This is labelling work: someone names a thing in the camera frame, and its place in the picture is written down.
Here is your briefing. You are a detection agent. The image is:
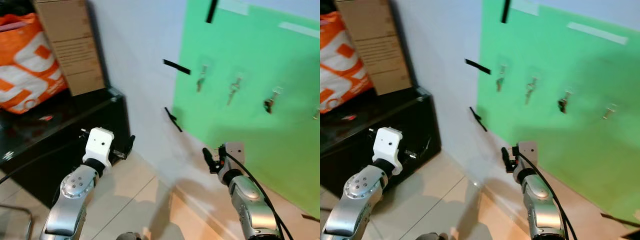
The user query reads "glossy black cabinet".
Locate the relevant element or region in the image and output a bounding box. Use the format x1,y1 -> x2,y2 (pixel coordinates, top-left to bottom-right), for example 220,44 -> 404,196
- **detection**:
320,86 -> 443,199
0,87 -> 132,209

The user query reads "orange white shopping bag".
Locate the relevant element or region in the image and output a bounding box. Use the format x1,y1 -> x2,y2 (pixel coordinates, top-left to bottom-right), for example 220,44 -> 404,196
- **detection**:
320,11 -> 375,115
0,12 -> 69,115

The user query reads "brown cardboard box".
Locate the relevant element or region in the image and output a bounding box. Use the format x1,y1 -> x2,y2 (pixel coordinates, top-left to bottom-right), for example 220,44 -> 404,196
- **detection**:
32,0 -> 106,97
334,0 -> 414,96

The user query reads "long white tape strip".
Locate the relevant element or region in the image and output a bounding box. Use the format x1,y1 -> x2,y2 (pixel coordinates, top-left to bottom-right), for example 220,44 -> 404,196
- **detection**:
566,21 -> 630,46
278,21 -> 321,40

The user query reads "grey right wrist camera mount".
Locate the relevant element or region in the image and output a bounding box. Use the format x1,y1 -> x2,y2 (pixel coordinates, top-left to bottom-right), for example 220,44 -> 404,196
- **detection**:
516,140 -> 539,171
223,141 -> 246,171

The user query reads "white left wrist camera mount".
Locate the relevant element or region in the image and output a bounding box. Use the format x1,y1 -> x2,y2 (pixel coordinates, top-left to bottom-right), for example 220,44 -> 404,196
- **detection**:
82,127 -> 115,173
372,126 -> 404,176

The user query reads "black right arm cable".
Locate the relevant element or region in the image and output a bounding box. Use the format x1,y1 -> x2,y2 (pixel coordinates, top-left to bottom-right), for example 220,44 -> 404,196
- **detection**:
220,150 -> 296,240
516,152 -> 579,240

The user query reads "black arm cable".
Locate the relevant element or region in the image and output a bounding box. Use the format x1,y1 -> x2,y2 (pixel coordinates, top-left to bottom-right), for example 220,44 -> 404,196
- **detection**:
220,150 -> 296,240
516,152 -> 579,240
0,142 -> 86,187

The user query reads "single silver key on ring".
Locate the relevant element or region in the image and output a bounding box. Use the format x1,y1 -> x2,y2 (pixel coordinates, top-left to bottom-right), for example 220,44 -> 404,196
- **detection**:
227,79 -> 242,106
524,79 -> 539,106

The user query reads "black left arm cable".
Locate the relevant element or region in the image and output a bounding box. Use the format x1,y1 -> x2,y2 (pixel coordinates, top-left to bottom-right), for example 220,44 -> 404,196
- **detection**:
0,142 -> 86,187

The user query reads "metal chair frame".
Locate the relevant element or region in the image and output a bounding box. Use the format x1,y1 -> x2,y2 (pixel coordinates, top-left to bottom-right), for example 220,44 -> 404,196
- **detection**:
0,203 -> 34,240

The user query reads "green wall sheet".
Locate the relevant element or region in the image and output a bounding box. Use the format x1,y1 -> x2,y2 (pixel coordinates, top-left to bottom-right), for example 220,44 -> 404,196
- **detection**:
171,0 -> 321,219
475,0 -> 640,227

